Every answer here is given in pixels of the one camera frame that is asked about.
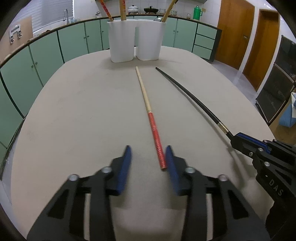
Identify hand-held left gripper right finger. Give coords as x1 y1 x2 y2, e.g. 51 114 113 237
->
165 146 271 241

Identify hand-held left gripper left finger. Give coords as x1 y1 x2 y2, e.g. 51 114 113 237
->
26 146 133 241

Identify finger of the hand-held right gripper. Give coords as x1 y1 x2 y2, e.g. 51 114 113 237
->
231 136 262 178
235 132 296 154

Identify black chopstick with metal band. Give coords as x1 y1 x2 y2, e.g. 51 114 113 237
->
155 67 232 139

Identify red-handled wooden chopstick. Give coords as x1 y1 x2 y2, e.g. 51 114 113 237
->
135 66 168 172

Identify white plastic utensil holder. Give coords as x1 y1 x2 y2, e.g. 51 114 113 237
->
107 19 166 63

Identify plain wooden chopstick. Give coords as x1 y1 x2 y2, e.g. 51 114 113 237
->
161 0 178 23

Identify flower-print red orange chopstick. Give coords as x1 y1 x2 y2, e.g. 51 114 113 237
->
119 0 127 21
99 0 114 22

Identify blue bag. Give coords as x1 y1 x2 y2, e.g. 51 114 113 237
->
279 91 296 128

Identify black glass cabinet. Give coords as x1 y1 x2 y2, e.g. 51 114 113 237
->
255 35 296 124

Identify wooden door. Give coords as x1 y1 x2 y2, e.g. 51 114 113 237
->
215 0 256 70
242 9 280 92

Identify green thermos jug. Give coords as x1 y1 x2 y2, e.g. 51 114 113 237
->
193 6 203 21

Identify green kitchen base cabinets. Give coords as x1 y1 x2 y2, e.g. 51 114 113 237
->
0 14 222 181

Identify group of glass cups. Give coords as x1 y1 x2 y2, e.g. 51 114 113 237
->
159 8 178 16

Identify window blinds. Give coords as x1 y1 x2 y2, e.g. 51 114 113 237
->
28 0 74 33

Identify wooden board with metal clasps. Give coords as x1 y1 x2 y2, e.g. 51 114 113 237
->
0 16 33 63

